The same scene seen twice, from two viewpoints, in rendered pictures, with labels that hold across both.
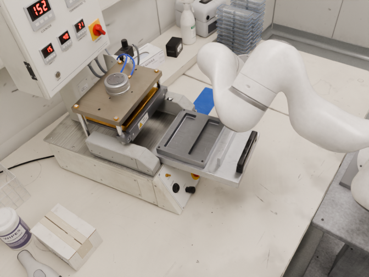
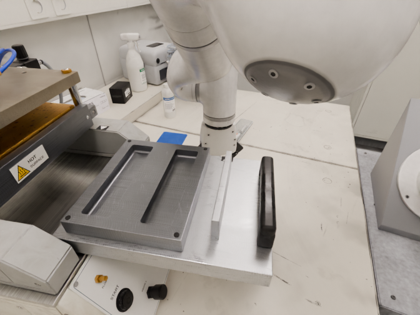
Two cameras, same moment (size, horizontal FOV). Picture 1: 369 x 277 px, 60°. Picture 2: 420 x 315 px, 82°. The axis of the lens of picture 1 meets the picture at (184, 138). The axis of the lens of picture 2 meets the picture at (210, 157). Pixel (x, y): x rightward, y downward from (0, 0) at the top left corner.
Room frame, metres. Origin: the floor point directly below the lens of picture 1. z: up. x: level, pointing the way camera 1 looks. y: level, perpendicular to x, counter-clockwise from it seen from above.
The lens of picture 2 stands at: (0.42, -0.03, 1.25)
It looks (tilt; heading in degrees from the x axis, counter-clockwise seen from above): 37 degrees down; 341
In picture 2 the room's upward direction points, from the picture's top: straight up
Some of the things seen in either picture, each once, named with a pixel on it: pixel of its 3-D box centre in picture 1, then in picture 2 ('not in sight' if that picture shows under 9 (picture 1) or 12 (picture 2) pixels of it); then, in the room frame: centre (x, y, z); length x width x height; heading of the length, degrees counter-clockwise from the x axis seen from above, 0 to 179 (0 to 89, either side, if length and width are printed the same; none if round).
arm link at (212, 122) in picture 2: not in sight; (219, 115); (0.95, -0.24, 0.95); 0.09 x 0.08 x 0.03; 84
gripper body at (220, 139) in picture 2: not in sight; (218, 135); (0.95, -0.24, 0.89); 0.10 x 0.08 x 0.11; 84
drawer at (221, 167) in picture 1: (206, 142); (178, 192); (0.70, -0.07, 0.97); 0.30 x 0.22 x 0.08; 60
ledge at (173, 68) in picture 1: (169, 54); (116, 103); (1.54, 0.03, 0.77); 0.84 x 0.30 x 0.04; 139
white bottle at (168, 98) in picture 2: not in sight; (168, 100); (1.38, -0.18, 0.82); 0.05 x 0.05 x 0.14
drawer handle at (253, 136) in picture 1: (247, 150); (266, 195); (0.63, -0.19, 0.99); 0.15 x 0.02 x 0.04; 150
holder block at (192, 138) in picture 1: (193, 136); (149, 183); (0.72, -0.03, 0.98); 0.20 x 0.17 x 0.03; 150
